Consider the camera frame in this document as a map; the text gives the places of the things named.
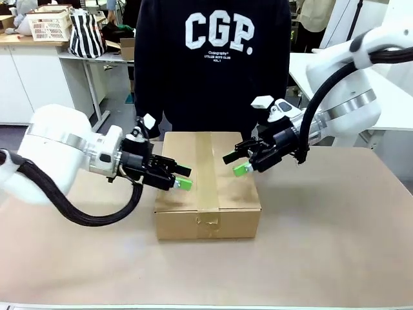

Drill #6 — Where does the white plastic bag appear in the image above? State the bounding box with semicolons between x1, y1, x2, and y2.
12;0;36;35

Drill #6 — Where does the person in dark sweatshirt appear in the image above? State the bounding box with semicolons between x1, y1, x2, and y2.
133;0;292;142

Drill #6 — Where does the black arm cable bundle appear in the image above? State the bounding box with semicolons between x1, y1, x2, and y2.
296;46;413;166
0;148;145;227

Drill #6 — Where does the white metal-legged table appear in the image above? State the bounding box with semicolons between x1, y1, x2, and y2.
57;48;136;130

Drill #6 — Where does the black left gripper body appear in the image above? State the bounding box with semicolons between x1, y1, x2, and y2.
121;137;172;191

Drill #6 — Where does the small open cardboard box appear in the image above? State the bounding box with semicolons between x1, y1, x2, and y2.
119;37;136;61

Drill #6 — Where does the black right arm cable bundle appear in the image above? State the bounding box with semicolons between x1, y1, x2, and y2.
296;46;413;166

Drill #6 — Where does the person in beige top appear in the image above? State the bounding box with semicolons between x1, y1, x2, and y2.
299;0;337;33

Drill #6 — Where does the brown packing tape strip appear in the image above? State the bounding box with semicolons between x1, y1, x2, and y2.
194;131;223;240

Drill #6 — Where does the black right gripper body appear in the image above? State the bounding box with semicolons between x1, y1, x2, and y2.
253;118;304;174

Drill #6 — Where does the large brown cardboard box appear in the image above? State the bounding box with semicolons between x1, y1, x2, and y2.
154;130;262;242

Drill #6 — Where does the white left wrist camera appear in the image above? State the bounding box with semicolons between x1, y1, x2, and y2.
134;112;157;139

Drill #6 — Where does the dark clothing pile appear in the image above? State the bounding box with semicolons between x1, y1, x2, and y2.
101;21;136;45

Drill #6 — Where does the black left arm cable bundle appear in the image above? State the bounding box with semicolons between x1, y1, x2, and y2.
0;148;145;227

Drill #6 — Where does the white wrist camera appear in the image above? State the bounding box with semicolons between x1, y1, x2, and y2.
250;95;275;110
134;112;157;139

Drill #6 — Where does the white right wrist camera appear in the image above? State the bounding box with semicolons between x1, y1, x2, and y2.
250;95;275;110

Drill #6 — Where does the white plastic lattice basket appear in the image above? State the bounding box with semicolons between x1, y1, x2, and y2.
26;8;72;42

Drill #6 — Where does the black white striped bag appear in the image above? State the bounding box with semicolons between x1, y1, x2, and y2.
68;9;107;59

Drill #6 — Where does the wooden-topped white cabinet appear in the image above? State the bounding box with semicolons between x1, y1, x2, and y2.
0;32;77;126

